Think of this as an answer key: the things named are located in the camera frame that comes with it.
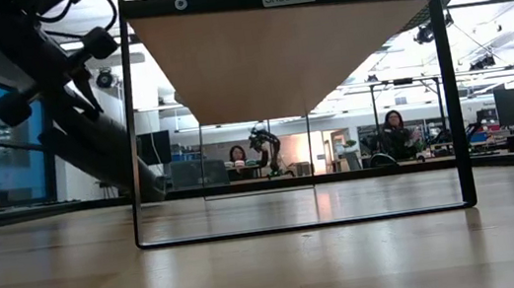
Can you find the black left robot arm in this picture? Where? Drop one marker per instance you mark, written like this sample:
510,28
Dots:
103,149

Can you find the black background robot arm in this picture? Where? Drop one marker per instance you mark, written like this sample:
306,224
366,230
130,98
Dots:
269,145

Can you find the black-framed wooden shelf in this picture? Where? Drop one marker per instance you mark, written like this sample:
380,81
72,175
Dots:
275,57

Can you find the person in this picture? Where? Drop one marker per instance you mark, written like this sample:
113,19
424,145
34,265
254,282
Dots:
237,154
395,138

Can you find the small black monitor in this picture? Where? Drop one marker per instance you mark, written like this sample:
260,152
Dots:
155,147

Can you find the black ceiling spotlight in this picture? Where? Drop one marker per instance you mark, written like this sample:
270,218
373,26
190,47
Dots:
424,33

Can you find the black metal rig frame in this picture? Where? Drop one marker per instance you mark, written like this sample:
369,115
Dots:
403,81

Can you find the round black ceiling camera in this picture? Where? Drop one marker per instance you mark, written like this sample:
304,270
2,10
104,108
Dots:
105,79

